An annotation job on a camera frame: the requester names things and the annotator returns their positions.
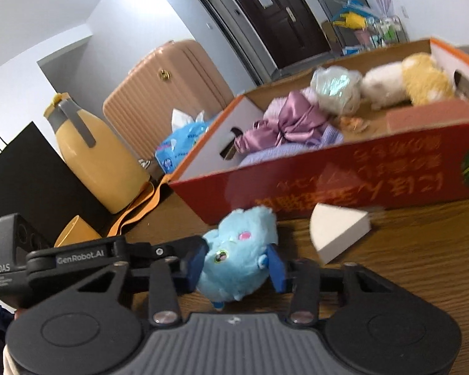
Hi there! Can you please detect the white plush toy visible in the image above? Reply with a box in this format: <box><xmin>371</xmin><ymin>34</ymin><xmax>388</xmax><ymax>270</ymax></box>
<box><xmin>360</xmin><ymin>62</ymin><xmax>409</xmax><ymax>110</ymax></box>

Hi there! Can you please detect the blue plush toy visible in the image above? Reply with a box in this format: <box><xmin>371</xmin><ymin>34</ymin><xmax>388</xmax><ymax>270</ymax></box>
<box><xmin>195</xmin><ymin>205</ymin><xmax>279</xmax><ymax>313</ymax></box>

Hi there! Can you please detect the purple satin cloth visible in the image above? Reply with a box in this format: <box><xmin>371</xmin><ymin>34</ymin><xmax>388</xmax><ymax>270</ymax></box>
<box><xmin>234</xmin><ymin>91</ymin><xmax>329</xmax><ymax>153</ymax></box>

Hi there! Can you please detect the white wedge sponge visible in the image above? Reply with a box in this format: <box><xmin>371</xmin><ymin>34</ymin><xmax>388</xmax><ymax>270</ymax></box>
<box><xmin>310</xmin><ymin>202</ymin><xmax>372</xmax><ymax>265</ymax></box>

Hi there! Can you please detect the orange cardboard box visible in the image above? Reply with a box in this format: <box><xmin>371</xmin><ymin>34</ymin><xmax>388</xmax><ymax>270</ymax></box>
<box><xmin>168</xmin><ymin>38</ymin><xmax>469</xmax><ymax>225</ymax></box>

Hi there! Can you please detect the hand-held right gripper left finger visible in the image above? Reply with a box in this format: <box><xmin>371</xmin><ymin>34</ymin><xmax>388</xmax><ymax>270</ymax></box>
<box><xmin>76</xmin><ymin>241</ymin><xmax>210</xmax><ymax>327</ymax></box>

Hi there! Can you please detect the yellow water bottle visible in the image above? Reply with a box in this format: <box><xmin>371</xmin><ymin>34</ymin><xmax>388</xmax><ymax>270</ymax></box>
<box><xmin>44</xmin><ymin>93</ymin><xmax>151</xmax><ymax>215</ymax></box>

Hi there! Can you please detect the grey door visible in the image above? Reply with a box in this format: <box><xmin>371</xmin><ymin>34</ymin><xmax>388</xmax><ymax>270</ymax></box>
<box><xmin>191</xmin><ymin>0</ymin><xmax>264</xmax><ymax>87</ymax></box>

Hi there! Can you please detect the blue tissue pack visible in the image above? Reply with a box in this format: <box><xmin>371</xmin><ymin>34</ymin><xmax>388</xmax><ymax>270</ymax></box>
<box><xmin>155</xmin><ymin>109</ymin><xmax>211</xmax><ymax>174</ymax></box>

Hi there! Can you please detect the pink ribbed suitcase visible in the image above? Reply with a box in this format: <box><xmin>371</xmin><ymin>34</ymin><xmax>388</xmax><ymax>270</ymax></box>
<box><xmin>103</xmin><ymin>40</ymin><xmax>235</xmax><ymax>170</ymax></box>

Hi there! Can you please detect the blue folded bag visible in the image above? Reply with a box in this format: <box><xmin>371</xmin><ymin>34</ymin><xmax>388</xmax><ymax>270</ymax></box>
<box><xmin>338</xmin><ymin>0</ymin><xmax>376</xmax><ymax>18</ymax></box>

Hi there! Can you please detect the tall brown cardboard box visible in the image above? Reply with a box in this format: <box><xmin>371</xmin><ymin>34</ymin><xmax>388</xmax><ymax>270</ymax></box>
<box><xmin>321</xmin><ymin>20</ymin><xmax>342</xmax><ymax>51</ymax></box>

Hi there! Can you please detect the yellow cup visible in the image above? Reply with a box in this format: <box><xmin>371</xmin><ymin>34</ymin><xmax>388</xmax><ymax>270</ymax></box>
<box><xmin>54</xmin><ymin>215</ymin><xmax>102</xmax><ymax>248</ymax></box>

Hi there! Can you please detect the black paper bag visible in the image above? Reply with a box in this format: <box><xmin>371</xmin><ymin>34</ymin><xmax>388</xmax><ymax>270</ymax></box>
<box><xmin>0</xmin><ymin>122</ymin><xmax>114</xmax><ymax>243</ymax></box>

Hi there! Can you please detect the small orange toy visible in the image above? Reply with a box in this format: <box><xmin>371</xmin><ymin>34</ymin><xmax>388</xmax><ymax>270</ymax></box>
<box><xmin>338</xmin><ymin>115</ymin><xmax>370</xmax><ymax>133</ymax></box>

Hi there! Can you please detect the yellow bag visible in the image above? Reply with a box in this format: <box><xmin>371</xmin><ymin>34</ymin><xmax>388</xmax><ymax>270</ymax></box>
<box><xmin>333</xmin><ymin>12</ymin><xmax>366</xmax><ymax>30</ymax></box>

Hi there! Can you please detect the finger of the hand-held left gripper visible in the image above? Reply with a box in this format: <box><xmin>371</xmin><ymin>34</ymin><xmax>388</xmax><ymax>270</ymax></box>
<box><xmin>125</xmin><ymin>236</ymin><xmax>209</xmax><ymax>261</ymax></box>

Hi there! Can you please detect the dark brown door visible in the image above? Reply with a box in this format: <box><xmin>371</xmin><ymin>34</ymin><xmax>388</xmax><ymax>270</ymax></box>
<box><xmin>226</xmin><ymin>0</ymin><xmax>333</xmax><ymax>72</ymax></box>

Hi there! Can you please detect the yellow plush toy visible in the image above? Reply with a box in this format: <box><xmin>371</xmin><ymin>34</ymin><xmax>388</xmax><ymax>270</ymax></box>
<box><xmin>401</xmin><ymin>52</ymin><xmax>456</xmax><ymax>107</ymax></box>

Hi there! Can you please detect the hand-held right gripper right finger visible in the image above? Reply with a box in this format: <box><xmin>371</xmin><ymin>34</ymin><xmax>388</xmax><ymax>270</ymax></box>
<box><xmin>266</xmin><ymin>244</ymin><xmax>395</xmax><ymax>327</ymax></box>

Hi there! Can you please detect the orange strap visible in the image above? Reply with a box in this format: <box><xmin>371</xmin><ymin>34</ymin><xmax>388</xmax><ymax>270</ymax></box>
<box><xmin>103</xmin><ymin>174</ymin><xmax>176</xmax><ymax>239</ymax></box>

